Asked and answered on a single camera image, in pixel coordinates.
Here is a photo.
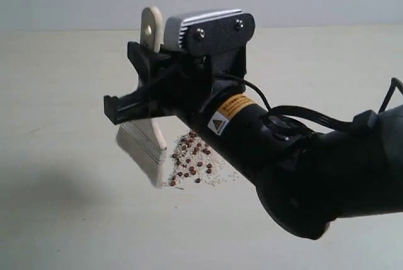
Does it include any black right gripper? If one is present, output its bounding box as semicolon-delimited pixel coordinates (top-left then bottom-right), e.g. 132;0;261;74
103;42;246;125

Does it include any white paint brush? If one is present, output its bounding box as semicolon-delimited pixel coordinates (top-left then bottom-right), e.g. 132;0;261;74
116;6;167;188

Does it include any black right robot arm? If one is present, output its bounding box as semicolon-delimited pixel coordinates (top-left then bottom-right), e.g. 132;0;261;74
104;42;402;240

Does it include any pile of brown pellets and grains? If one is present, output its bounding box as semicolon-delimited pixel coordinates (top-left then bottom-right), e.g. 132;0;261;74
161;130;241;189

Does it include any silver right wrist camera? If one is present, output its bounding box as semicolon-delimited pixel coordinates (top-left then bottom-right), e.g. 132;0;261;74
163;9;256;57

